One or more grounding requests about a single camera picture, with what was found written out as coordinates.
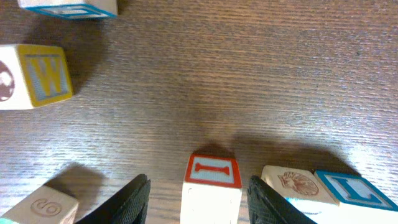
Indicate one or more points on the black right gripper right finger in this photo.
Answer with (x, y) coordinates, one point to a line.
(266, 206)

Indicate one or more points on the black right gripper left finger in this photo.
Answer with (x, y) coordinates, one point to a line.
(128, 206)

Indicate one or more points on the red I wooden block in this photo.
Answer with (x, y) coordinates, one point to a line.
(212, 191)

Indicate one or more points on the seashell picture wooden block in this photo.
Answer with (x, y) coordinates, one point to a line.
(297, 186)

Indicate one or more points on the number 6 wooden block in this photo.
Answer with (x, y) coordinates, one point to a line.
(43, 206)

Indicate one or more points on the blue L wooden block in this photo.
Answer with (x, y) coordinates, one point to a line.
(357, 201)

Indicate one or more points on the yellow W wooden block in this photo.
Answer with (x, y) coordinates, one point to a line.
(33, 76)

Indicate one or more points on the blue framed wooden block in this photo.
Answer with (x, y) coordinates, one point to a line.
(72, 9)

